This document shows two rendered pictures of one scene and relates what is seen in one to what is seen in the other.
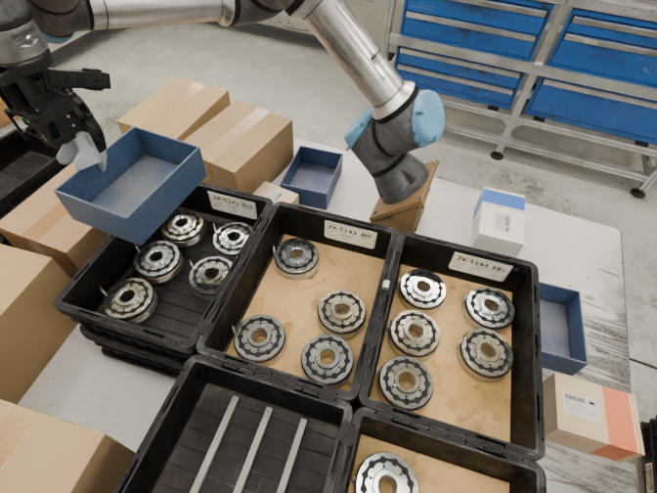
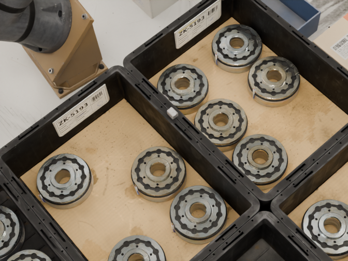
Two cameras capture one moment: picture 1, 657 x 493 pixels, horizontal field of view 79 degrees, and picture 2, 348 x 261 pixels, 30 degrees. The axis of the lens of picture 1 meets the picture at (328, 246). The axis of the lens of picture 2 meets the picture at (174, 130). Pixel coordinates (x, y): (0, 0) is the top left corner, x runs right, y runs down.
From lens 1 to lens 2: 0.49 m
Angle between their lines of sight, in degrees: 28
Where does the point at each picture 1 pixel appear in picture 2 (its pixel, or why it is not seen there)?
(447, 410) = (298, 143)
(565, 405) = (341, 55)
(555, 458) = not seen: outside the picture
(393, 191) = (53, 35)
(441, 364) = (258, 121)
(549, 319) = not seen: hidden behind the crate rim
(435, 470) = (337, 184)
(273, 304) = (102, 234)
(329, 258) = (85, 148)
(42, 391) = not seen: outside the picture
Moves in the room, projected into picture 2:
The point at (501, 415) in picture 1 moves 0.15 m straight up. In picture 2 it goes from (325, 106) to (337, 64)
